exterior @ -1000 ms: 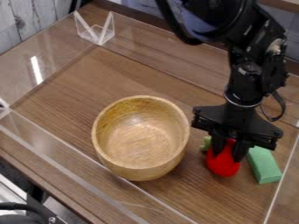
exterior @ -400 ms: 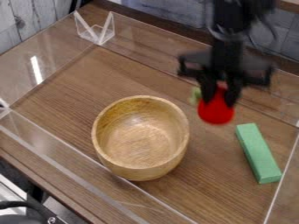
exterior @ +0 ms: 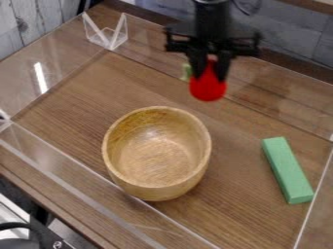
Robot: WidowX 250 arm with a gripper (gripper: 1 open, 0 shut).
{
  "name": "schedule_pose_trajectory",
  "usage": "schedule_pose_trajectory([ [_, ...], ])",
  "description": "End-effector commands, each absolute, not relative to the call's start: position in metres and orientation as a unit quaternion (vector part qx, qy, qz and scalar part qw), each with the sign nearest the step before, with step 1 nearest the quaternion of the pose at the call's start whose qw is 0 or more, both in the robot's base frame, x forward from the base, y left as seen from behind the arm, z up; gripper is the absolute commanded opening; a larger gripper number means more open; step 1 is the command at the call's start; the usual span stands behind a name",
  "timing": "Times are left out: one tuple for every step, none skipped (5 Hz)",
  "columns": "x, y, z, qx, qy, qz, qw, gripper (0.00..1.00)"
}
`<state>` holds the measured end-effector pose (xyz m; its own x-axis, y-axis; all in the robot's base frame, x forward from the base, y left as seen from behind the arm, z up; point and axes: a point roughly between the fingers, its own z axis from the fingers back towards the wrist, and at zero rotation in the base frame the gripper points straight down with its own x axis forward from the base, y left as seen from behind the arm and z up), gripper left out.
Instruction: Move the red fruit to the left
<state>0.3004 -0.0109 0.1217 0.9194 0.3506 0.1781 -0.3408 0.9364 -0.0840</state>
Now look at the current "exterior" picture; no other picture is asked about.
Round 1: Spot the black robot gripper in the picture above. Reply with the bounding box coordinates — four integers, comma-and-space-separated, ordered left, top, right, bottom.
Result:
164, 20, 262, 81

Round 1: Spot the red plush strawberry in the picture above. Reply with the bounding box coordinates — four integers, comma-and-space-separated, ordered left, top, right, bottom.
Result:
180, 59, 225, 101

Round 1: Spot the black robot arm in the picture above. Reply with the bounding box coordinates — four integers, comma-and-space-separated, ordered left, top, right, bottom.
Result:
164, 0, 262, 82

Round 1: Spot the wooden bowl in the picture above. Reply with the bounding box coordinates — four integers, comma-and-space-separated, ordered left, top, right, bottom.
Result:
101, 106, 212, 201

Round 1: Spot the green rectangular block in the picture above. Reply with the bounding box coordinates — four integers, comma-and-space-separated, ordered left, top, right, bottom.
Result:
262, 137, 312, 204

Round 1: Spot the black stand lower left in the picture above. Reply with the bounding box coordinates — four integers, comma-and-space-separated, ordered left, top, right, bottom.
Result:
0, 176, 84, 249

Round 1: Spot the clear acrylic tray enclosure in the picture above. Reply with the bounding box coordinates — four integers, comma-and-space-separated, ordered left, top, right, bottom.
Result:
0, 18, 333, 249

